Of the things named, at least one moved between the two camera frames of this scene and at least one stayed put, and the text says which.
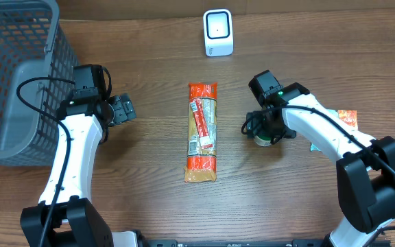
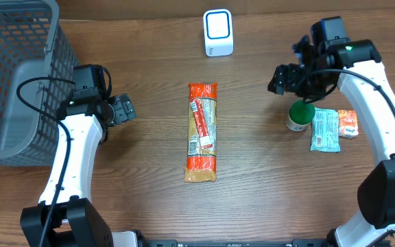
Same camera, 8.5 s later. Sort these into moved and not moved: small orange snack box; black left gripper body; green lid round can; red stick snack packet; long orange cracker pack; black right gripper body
Moved: green lid round can; black right gripper body
Not moved: long orange cracker pack; black left gripper body; small orange snack box; red stick snack packet
